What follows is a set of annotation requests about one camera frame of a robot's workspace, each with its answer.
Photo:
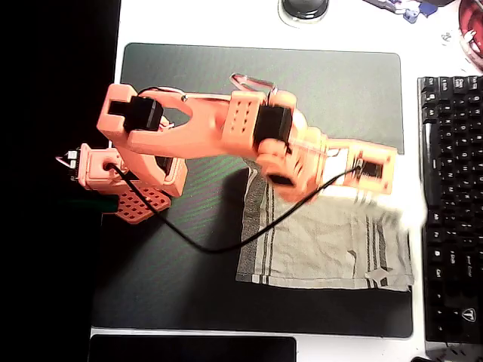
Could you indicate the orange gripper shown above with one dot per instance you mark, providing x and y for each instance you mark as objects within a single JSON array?
[{"x": 341, "y": 160}]

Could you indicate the white striped dish towel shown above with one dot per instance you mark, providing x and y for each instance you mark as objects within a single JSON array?
[{"x": 320, "y": 245}]

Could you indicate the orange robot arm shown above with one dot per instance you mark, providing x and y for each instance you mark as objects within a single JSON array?
[{"x": 203, "y": 128}]

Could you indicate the dark desk mat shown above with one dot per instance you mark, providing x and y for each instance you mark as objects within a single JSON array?
[{"x": 339, "y": 94}]

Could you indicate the black keyboard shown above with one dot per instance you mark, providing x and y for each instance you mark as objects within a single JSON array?
[{"x": 453, "y": 188}]

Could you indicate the round dark object clear base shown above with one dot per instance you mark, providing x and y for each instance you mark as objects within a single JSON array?
[{"x": 303, "y": 7}]

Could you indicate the blue and white clutter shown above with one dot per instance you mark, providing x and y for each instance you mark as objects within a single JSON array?
[{"x": 411, "y": 13}]

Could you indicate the small white trinket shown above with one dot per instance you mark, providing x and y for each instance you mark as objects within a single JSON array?
[{"x": 447, "y": 37}]

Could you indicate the red bowl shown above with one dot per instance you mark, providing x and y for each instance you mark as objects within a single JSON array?
[{"x": 471, "y": 22}]

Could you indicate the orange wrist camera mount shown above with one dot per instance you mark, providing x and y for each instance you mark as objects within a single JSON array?
[{"x": 377, "y": 169}]

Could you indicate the orange perforated base plate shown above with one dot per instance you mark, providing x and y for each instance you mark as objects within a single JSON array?
[{"x": 147, "y": 205}]

